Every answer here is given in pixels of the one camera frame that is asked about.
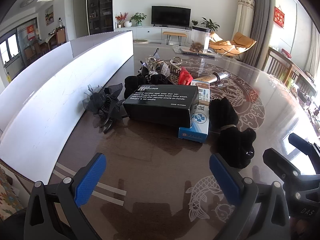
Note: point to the silver rhinestone hair claw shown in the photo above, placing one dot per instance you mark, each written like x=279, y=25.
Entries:
x=165, y=69

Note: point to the brown dining chair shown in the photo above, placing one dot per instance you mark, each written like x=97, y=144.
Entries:
x=61, y=37

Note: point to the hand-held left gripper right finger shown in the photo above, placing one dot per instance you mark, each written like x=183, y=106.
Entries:
x=225, y=177

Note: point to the glass-topped patterned desktop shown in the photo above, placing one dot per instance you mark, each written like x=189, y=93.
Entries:
x=155, y=160

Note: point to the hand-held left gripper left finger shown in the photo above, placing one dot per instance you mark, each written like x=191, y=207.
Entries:
x=90, y=180

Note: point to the white door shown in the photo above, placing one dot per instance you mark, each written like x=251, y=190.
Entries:
x=80, y=17

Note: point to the large leafy potted plant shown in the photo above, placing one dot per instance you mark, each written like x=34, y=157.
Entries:
x=210, y=23

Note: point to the grey curtain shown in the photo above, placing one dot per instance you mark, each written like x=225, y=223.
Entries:
x=260, y=17

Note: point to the framed wall painting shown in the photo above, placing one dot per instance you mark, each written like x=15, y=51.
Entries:
x=49, y=15

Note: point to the red bow hair clip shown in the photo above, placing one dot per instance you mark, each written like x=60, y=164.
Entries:
x=185, y=76

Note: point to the patterned cloth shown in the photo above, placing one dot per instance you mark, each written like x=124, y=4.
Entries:
x=7, y=195

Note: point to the white television cabinet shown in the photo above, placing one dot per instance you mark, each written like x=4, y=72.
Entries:
x=147, y=32

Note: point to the clear bottle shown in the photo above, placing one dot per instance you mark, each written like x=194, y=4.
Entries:
x=60, y=22

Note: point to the small red object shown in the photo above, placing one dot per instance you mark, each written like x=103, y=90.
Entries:
x=286, y=53

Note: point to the wooden slatted chair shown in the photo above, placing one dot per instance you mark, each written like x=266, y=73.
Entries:
x=276, y=62

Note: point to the wooden bench stool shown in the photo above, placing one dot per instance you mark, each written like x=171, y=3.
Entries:
x=175, y=33

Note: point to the bushy green potted plant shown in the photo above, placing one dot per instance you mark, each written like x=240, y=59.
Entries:
x=138, y=18

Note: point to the gold tube with silver cap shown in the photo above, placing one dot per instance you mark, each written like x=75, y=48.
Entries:
x=212, y=78

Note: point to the round ceiling lamp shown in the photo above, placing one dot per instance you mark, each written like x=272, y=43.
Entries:
x=28, y=2

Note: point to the clear fish tank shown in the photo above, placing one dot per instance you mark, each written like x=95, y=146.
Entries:
x=200, y=38

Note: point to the black television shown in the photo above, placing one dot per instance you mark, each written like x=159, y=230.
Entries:
x=171, y=16

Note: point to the round white pouffe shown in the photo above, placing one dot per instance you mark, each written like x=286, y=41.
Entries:
x=141, y=41

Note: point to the covered floor air conditioner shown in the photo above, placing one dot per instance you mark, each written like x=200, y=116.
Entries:
x=243, y=15

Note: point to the black printed box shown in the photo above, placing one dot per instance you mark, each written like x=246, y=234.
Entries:
x=160, y=110

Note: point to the blue white medicine box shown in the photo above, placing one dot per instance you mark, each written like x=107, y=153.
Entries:
x=197, y=125

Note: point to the red window decoration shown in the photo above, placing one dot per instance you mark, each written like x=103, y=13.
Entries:
x=30, y=31

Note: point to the dark glass display cabinet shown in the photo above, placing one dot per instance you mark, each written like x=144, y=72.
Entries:
x=100, y=7

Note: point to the white orange medicine box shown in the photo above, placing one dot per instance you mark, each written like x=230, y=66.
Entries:
x=203, y=90

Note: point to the clear hair claw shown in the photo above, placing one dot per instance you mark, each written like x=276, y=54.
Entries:
x=152, y=63

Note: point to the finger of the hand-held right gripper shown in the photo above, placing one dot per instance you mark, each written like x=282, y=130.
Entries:
x=303, y=146
x=282, y=165

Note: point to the small potted plant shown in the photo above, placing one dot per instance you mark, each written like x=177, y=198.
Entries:
x=194, y=23

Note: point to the black rhinestone bow hair claw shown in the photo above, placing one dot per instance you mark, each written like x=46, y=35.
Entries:
x=112, y=105

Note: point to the yellow lounge chair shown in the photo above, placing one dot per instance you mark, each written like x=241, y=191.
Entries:
x=240, y=41

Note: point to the red flower bouquet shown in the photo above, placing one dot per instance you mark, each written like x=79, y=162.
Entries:
x=121, y=17

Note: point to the round white vase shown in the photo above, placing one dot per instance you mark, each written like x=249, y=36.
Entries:
x=128, y=24

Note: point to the red wall hanging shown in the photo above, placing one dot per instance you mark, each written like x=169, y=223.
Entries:
x=279, y=17

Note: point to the black mesh feather hair flower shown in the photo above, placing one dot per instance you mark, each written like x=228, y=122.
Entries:
x=93, y=100

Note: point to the white foam board divider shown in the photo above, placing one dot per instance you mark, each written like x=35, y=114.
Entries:
x=50, y=105

